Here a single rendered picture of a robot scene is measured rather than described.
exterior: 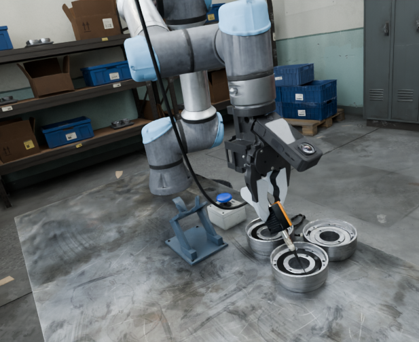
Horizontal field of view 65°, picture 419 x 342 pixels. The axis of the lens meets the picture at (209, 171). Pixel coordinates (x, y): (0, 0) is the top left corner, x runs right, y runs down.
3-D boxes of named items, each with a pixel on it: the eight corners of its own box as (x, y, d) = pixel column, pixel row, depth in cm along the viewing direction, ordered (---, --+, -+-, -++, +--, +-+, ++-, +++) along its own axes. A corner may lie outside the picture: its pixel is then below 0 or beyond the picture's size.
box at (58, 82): (81, 89, 362) (70, 53, 348) (31, 100, 337) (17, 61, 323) (73, 89, 396) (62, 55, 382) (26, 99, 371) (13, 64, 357)
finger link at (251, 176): (263, 195, 59) (263, 148, 57) (271, 198, 58) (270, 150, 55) (244, 202, 57) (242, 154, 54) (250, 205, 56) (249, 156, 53)
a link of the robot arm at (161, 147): (147, 158, 116) (137, 121, 111) (183, 150, 118) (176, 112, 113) (149, 169, 105) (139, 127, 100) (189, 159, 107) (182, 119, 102)
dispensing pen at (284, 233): (307, 276, 56) (260, 188, 58) (293, 277, 59) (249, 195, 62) (316, 270, 57) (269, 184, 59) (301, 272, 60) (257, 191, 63)
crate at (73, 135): (89, 132, 415) (83, 115, 407) (96, 137, 384) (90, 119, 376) (45, 144, 392) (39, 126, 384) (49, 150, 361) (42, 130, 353)
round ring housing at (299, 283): (328, 298, 56) (327, 279, 55) (267, 291, 60) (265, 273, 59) (329, 260, 65) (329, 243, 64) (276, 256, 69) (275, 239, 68)
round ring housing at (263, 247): (268, 264, 67) (266, 247, 66) (238, 243, 76) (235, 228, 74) (305, 243, 72) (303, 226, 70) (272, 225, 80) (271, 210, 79)
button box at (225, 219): (246, 219, 85) (244, 202, 83) (225, 231, 82) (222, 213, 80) (227, 210, 92) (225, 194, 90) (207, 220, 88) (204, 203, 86)
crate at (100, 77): (125, 79, 427) (120, 61, 419) (136, 78, 397) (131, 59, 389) (85, 87, 402) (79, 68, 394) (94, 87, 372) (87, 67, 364)
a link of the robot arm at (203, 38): (179, 30, 63) (190, 24, 53) (235, 21, 65) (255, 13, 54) (187, 72, 65) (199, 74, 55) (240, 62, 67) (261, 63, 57)
